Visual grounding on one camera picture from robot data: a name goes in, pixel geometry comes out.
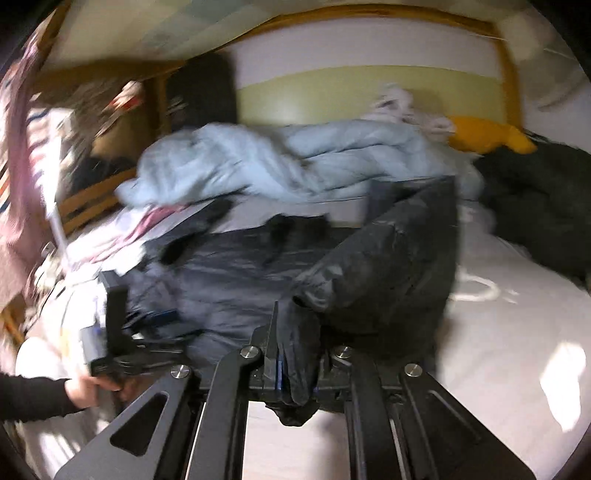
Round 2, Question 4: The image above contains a wooden bunk bed frame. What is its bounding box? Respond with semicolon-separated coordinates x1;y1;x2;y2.
0;9;525;347

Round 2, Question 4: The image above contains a person's left hand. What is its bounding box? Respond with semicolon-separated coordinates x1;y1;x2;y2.
65;371;136;412

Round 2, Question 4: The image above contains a black hanging garment bag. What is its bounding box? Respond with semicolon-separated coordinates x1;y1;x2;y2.
166;58;238;132

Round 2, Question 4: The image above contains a pink cloth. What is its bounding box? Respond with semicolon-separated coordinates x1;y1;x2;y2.
69;203;185;268

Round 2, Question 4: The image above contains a black puffer jacket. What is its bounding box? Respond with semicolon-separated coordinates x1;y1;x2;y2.
122;178;462;428

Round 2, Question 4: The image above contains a floral patterned cloth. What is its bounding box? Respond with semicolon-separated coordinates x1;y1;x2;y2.
69;80;144;139

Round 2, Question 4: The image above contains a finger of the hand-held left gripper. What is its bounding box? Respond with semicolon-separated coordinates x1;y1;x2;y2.
130;309;186;329
99;271;131;360

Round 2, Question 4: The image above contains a pastel checked sheet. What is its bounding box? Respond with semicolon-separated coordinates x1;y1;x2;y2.
46;0;296;70

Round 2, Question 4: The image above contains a person's left forearm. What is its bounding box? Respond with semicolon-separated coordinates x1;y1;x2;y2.
0;374;83;422

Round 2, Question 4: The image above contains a white hoodie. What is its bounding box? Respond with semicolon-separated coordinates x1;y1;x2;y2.
369;83;455;139

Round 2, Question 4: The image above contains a pink hanging garment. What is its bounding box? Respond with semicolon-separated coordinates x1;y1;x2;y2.
0;28;65;315

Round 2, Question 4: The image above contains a red and white cloth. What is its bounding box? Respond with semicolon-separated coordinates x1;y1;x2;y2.
111;80;148;112

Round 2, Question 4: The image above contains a dark bag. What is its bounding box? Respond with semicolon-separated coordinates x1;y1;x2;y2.
69;154;139;199

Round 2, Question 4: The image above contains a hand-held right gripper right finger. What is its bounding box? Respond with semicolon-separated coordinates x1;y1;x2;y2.
316;344;537;480

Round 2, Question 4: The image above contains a cardboard box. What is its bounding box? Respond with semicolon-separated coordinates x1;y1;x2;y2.
90;117;162;162

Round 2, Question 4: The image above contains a striped white cloth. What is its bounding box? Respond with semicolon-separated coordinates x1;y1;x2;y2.
0;106;65;208

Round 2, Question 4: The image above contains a white pole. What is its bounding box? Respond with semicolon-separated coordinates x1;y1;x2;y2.
39;180;75;271

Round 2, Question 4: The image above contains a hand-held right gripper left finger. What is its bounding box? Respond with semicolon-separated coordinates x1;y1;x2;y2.
54;300;289;480

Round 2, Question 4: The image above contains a dark green coat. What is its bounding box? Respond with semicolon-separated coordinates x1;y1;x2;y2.
473;134;591;291

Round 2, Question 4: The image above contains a light blue duvet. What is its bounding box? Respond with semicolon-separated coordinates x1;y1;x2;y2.
115;121;485;206

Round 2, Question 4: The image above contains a yellow pillow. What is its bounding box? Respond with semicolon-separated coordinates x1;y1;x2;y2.
445;115;539;155

